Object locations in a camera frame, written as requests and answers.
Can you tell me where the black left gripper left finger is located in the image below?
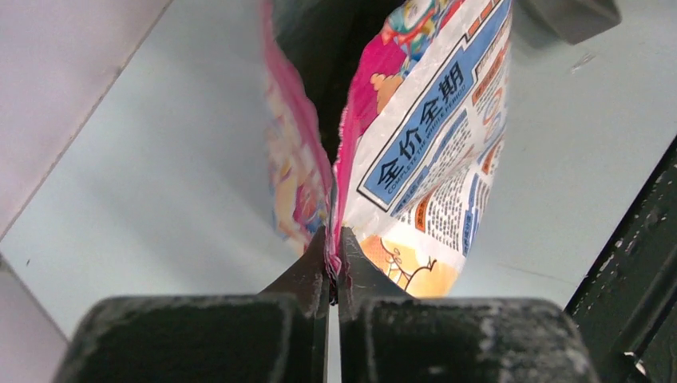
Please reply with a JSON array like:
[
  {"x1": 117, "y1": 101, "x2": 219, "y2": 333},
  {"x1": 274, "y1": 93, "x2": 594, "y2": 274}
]
[{"x1": 54, "y1": 231, "x2": 330, "y2": 382}]

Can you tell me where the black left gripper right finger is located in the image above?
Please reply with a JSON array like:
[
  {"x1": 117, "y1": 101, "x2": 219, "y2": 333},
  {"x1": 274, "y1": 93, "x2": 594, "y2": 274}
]
[{"x1": 337, "y1": 228, "x2": 598, "y2": 382}]

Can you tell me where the pet food bag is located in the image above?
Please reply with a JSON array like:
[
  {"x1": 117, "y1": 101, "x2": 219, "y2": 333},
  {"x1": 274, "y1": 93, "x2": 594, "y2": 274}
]
[{"x1": 261, "y1": 1, "x2": 513, "y2": 298}]

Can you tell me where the metal food scoop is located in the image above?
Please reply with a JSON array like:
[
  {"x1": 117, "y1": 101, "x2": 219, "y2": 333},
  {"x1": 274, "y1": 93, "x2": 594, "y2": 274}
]
[{"x1": 518, "y1": 0, "x2": 622, "y2": 45}]

